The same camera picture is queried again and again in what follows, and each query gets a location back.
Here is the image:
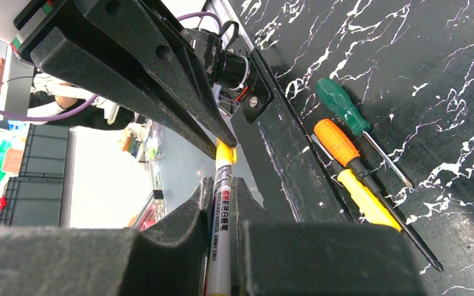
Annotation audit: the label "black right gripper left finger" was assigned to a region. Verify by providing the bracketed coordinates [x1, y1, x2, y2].
[0, 177, 214, 295]

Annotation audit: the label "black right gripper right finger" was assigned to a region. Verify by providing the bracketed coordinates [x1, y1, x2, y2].
[230, 178, 426, 295]

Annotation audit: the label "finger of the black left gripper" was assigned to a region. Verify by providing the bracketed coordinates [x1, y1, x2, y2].
[30, 28, 216, 158]
[75, 1, 237, 148]

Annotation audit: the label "yellow white marker pen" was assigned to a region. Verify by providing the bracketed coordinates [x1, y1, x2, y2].
[205, 160, 231, 295]

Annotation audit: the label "yellow marker cap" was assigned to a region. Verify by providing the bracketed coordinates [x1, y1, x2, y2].
[215, 138, 237, 169]

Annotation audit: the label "person in background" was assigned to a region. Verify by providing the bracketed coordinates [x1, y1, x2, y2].
[0, 57, 136, 131]

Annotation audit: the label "dark plastic storage crates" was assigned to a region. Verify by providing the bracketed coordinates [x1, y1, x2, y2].
[0, 125, 70, 227]

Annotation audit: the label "yellow handled screwdriver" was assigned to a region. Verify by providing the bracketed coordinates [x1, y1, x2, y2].
[310, 134, 404, 233]

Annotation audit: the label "orange handled screwdriver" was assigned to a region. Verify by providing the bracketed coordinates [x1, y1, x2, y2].
[313, 119, 444, 272]

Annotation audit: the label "green handled screwdriver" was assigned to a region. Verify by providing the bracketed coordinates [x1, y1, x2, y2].
[315, 78, 415, 189]

